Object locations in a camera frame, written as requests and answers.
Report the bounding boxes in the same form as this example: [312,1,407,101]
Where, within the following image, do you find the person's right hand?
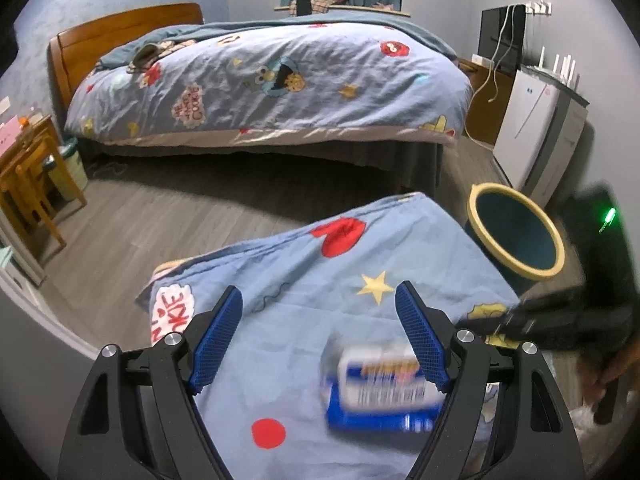
[577,345,626,411]

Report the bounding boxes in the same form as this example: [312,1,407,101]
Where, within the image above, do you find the white plastic bag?
[572,402,601,466]

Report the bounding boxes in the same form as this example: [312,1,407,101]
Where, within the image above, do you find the pink paper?
[0,120,23,151]

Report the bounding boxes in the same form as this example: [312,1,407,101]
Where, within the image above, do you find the blue and white snack packet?
[320,342,448,433]

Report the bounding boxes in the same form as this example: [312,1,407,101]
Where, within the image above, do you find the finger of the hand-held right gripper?
[457,295,591,351]

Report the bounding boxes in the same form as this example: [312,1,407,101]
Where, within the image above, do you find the black monitor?
[477,4,527,76]

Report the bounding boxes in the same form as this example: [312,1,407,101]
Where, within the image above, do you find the white bin with green liner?
[42,156,72,206]
[59,137,88,192]

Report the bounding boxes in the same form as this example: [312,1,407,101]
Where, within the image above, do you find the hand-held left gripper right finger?
[395,281,586,480]

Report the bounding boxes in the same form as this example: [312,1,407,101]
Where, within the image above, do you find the dark bed base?
[75,130,446,203]

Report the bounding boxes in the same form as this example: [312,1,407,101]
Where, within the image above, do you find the teal blanket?
[97,10,458,68]

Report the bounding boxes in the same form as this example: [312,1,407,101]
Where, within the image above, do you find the blue printed cloth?
[136,191,526,480]

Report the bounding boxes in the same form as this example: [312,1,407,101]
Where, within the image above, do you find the wooden nightstand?
[457,57,516,148]

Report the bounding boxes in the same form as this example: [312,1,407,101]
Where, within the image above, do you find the wooden desk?
[0,110,68,261]

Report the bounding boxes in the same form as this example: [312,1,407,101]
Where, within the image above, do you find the white cable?
[462,5,516,143]

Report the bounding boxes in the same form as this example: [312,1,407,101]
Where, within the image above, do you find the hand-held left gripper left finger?
[57,285,244,480]

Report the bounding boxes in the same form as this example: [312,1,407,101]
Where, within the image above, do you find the plaid cloth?
[127,40,196,73]

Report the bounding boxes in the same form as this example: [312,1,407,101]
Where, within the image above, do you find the bed with cartoon duvet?
[64,12,475,148]

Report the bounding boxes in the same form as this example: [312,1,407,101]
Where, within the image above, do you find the white router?
[535,46,581,81]

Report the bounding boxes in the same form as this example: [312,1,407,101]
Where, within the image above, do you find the wooden headboard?
[47,2,206,121]

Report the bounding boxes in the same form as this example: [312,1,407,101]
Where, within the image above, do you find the blue bin with yellow rim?
[464,182,566,296]

